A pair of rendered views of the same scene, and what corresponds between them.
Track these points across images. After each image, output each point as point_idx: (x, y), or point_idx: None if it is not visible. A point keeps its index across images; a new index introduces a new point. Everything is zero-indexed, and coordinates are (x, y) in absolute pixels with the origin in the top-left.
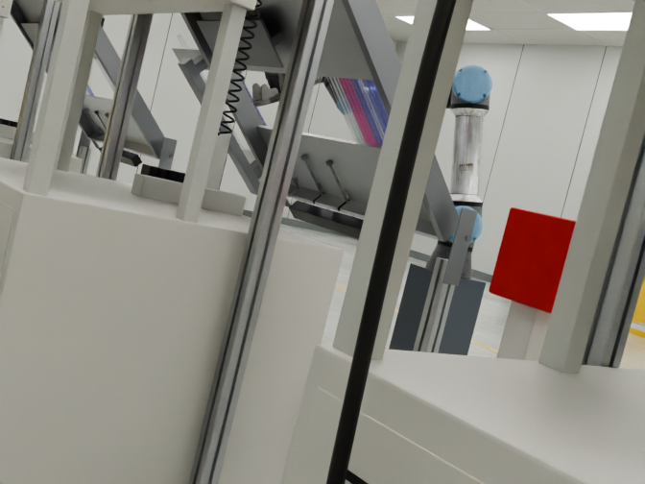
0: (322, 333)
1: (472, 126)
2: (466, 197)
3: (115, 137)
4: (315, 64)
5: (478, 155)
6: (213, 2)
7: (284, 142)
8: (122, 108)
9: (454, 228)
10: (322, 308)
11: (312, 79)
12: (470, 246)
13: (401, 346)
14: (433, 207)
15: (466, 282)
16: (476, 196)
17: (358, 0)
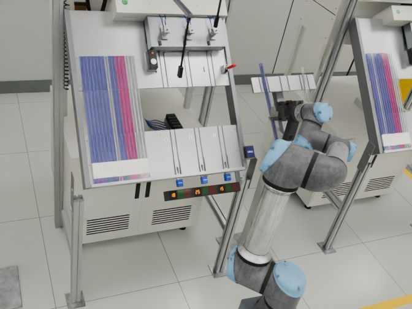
0: (70, 188)
1: (262, 192)
2: (241, 244)
3: (202, 103)
4: (53, 70)
5: (257, 219)
6: None
7: (53, 97)
8: (205, 91)
9: (84, 186)
10: (69, 177)
11: (53, 75)
12: (268, 303)
13: None
14: (80, 166)
15: None
16: (246, 251)
17: (67, 47)
